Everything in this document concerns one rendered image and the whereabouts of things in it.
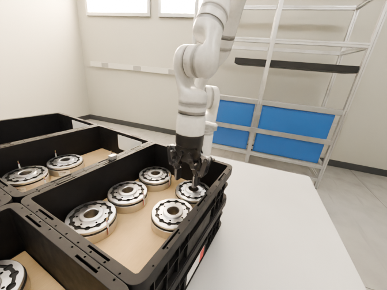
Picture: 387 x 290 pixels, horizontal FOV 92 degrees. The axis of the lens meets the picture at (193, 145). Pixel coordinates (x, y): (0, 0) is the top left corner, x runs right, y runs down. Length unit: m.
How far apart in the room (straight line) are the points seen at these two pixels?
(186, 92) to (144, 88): 3.26
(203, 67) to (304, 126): 2.03
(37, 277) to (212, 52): 0.52
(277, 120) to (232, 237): 1.81
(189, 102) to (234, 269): 0.45
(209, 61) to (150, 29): 3.26
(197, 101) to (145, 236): 0.33
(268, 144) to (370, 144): 1.65
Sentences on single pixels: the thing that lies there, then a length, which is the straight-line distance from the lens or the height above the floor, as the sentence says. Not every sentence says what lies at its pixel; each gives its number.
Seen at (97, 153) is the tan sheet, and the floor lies 0.83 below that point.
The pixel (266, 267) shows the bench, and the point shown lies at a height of 0.70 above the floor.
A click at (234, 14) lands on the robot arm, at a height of 1.33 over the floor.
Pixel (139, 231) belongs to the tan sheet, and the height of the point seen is 0.83.
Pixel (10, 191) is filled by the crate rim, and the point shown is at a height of 0.93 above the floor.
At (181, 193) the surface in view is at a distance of 0.54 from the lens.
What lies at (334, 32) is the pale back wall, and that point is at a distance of 3.28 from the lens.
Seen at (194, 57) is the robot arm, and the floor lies 1.21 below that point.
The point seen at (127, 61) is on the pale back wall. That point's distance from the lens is 3.87.
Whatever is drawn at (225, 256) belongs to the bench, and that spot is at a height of 0.70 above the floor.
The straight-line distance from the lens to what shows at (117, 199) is 0.53.
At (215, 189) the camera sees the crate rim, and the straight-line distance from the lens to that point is 0.45.
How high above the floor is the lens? 1.18
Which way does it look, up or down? 22 degrees down
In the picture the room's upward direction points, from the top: 5 degrees clockwise
